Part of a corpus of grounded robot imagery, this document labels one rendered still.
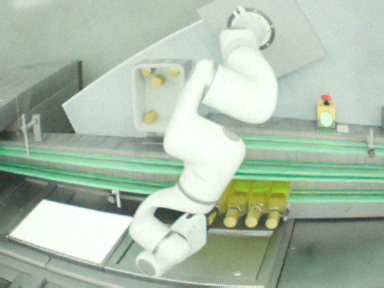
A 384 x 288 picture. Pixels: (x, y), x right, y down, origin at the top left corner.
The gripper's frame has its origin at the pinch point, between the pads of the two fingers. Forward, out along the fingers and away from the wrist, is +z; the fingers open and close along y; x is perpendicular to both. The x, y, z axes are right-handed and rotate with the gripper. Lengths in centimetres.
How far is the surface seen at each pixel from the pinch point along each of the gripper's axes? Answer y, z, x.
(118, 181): -5.5, 16.3, 41.6
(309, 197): -4.2, 29.0, -20.6
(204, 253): -14.2, 2.3, 2.2
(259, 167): 5.0, 24.8, -3.7
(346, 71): 33, 51, -28
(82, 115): 11, 27, 66
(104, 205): -18, 18, 51
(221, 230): -13.8, 16.1, 4.0
